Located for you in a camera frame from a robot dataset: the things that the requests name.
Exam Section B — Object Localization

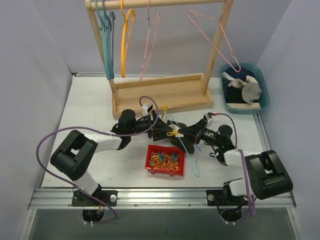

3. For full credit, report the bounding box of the dark olive underwear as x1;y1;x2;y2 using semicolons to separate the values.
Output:
169;121;195;155

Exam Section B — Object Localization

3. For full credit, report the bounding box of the yellow clip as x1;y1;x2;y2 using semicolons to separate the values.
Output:
166;130;179;137
162;104;169;113

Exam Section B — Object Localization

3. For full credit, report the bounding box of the light blue wire hanger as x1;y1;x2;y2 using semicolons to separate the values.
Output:
165;109;202;178

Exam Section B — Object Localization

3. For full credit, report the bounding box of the grey underwear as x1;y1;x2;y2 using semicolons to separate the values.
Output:
228;75;262;105

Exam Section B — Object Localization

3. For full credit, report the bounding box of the pink wire hanger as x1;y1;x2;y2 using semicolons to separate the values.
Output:
187;0;242;72
139;0;161;82

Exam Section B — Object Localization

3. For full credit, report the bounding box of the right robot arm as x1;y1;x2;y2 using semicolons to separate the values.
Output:
178;119;293;205

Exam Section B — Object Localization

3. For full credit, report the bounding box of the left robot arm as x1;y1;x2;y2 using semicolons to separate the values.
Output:
50;109;176;206

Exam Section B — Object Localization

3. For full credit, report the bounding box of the wooden hanger rack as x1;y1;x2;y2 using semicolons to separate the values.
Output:
85;0;219;119

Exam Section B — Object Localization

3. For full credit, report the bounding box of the black underwear in basin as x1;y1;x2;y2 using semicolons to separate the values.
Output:
224;86;246;104

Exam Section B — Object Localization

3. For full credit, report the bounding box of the orange plastic hanger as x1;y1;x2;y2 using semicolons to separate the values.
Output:
120;0;136;78

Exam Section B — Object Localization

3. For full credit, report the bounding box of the blue-grey plastic hanger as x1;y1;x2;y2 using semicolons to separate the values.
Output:
100;0;116;76

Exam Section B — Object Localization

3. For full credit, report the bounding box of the teal plastic hanger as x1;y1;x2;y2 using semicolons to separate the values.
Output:
94;0;113;80

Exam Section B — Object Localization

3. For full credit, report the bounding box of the pile of coloured clips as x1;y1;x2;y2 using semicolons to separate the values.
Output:
147;152;180;171

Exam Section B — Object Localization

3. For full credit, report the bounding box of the red plastic bin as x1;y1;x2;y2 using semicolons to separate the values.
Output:
144;145;185;177

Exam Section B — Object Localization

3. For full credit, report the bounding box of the teal plastic basin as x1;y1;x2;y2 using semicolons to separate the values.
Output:
219;63;270;114

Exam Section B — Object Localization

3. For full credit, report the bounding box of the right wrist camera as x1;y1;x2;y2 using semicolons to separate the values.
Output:
203;112;217;128

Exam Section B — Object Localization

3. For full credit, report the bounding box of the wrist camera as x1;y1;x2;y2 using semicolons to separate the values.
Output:
203;112;217;128
141;102;153;116

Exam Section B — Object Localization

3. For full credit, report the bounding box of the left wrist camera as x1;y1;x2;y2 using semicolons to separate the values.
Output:
141;102;153;116

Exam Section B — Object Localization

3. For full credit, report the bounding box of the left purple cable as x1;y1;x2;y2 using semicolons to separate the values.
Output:
36;95;160;223

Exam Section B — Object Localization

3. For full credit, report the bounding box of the aluminium rail base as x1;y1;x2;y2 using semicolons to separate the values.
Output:
27;185;297;210

